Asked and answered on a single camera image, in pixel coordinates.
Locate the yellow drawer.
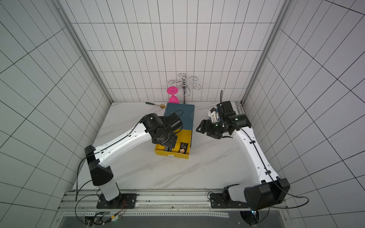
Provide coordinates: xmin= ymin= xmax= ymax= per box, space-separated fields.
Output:
xmin=154 ymin=128 xmax=193 ymax=160

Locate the teal drawer cabinet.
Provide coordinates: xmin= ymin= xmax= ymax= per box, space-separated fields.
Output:
xmin=164 ymin=103 xmax=195 ymax=147

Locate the black brown cookie packet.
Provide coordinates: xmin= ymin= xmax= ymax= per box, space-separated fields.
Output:
xmin=178 ymin=142 xmax=189 ymax=154

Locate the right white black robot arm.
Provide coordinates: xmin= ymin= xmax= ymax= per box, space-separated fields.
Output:
xmin=196 ymin=101 xmax=290 ymax=211

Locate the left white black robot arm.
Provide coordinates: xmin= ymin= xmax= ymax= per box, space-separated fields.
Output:
xmin=84 ymin=113 xmax=183 ymax=210

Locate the pink hourglass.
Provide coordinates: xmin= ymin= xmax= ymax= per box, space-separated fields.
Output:
xmin=166 ymin=86 xmax=180 ymax=104

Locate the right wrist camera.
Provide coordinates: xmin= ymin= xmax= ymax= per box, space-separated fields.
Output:
xmin=208 ymin=108 xmax=220 ymax=123

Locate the black handled gold spoon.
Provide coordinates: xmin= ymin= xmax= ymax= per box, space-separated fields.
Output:
xmin=146 ymin=102 xmax=165 ymax=108

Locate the silver wire cup rack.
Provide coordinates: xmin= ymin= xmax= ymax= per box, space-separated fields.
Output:
xmin=168 ymin=73 xmax=202 ymax=104

